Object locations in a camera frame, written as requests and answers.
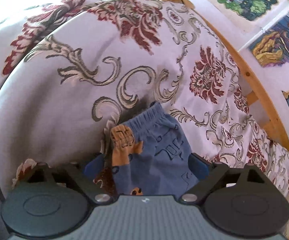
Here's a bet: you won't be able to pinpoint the blue patterned child pants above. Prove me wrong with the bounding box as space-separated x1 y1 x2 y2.
93 101 201 196

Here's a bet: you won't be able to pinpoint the floral white bedsheet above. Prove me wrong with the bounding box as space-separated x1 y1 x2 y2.
0 0 289 196

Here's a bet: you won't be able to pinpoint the swirl painting poster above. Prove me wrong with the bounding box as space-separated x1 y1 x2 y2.
249 12 289 68

